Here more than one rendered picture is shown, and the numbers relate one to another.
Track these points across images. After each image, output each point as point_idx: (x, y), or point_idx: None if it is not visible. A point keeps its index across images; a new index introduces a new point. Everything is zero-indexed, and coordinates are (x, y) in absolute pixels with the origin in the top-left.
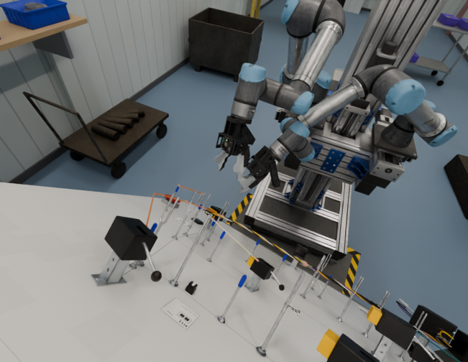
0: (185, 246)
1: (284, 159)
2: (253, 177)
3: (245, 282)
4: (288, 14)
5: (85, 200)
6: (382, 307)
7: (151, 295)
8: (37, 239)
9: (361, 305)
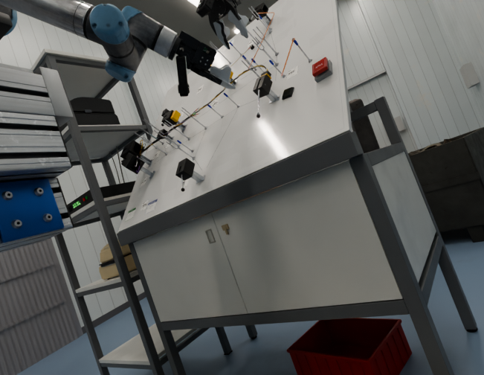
0: (269, 59)
1: (51, 215)
2: (211, 68)
3: (237, 84)
4: None
5: (320, 6)
6: (163, 133)
7: (259, 34)
8: (291, 3)
9: (149, 217)
